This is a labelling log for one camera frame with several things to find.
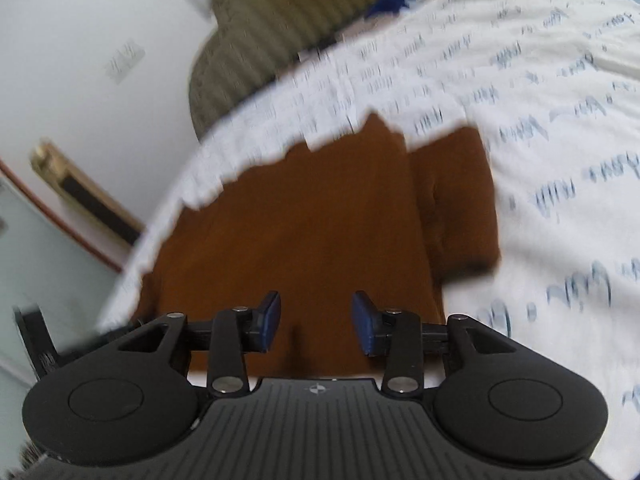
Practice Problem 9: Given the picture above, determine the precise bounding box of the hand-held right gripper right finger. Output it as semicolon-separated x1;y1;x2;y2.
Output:
351;290;521;397

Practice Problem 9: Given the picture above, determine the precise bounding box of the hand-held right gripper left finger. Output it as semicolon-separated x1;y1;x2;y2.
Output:
117;290;282;397

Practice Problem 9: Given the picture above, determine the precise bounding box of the brown knit sweater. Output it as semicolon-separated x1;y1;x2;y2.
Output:
131;112;503;377

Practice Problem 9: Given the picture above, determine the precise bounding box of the white script-printed quilt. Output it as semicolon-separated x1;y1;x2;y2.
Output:
97;0;640;480

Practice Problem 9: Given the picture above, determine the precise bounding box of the olive padded headboard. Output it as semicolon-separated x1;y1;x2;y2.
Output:
188;0;453;142

